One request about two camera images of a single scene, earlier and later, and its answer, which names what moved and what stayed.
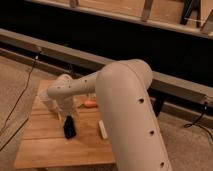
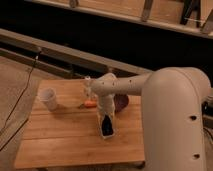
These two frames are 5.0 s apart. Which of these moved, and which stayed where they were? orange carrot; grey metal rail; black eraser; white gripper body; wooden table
Moved: white gripper body; black eraser
Stayed: orange carrot; grey metal rail; wooden table
